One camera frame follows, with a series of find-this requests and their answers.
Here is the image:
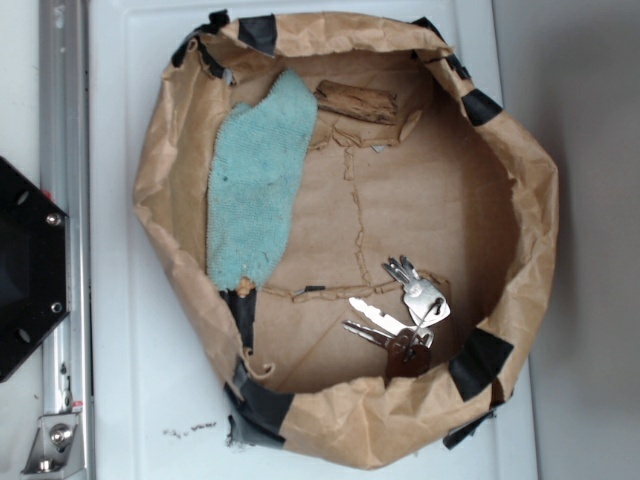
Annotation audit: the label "silver keys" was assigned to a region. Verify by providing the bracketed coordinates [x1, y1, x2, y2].
[342, 255, 451, 379]

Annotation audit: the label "light blue terry cloth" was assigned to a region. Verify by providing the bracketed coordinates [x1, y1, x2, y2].
[206, 70, 317, 290]

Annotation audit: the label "brown paper bag bin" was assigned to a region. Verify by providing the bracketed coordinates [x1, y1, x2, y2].
[133, 12, 558, 469]

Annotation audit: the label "brown wooden block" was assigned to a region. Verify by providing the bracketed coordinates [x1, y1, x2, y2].
[314, 80, 398, 125]

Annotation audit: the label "aluminium frame rail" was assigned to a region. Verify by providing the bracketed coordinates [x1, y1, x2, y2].
[39, 1, 95, 479]

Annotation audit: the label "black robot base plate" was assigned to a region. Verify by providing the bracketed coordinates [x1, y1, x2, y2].
[0, 159, 68, 382]

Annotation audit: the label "metal corner bracket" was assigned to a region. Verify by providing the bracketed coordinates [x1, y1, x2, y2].
[20, 413, 84, 479]

